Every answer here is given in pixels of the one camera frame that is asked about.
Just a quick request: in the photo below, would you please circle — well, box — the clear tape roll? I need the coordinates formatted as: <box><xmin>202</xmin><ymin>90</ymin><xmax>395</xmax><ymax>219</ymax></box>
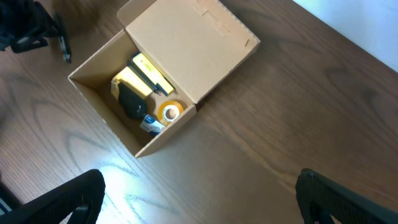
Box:
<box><xmin>157</xmin><ymin>100</ymin><xmax>183</xmax><ymax>126</ymax></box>

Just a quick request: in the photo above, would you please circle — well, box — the open cardboard box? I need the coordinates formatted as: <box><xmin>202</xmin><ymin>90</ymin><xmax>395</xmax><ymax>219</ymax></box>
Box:
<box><xmin>68</xmin><ymin>0</ymin><xmax>260</xmax><ymax>157</ymax></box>

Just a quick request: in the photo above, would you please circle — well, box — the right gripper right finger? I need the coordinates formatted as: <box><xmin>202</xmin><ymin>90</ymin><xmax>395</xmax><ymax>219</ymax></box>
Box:
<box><xmin>295</xmin><ymin>168</ymin><xmax>397</xmax><ymax>223</ymax></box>

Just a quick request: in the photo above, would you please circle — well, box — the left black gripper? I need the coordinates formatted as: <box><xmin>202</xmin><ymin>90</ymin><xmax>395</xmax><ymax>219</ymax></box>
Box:
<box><xmin>1</xmin><ymin>0</ymin><xmax>72</xmax><ymax>63</ymax></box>

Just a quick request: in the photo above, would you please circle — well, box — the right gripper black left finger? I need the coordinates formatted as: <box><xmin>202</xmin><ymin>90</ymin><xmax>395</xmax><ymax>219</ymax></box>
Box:
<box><xmin>1</xmin><ymin>169</ymin><xmax>105</xmax><ymax>224</ymax></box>

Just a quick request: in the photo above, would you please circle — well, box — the yellow highlighter marker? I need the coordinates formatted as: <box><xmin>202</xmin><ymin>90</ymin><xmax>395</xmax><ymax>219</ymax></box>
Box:
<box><xmin>131</xmin><ymin>52</ymin><xmax>175</xmax><ymax>95</ymax></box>

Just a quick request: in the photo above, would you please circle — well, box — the black correction tape dispenser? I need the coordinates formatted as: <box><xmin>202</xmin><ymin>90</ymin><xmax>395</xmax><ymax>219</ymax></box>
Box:
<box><xmin>118</xmin><ymin>83</ymin><xmax>147</xmax><ymax>119</ymax></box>

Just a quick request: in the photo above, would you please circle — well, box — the red black stapler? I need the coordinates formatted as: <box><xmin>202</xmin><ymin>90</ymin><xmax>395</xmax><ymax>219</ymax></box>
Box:
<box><xmin>127</xmin><ymin>61</ymin><xmax>169</xmax><ymax>96</ymax></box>

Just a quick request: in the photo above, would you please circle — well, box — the yellow sticky note pad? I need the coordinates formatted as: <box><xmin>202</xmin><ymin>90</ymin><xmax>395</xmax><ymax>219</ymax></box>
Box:
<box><xmin>111</xmin><ymin>67</ymin><xmax>152</xmax><ymax>99</ymax></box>

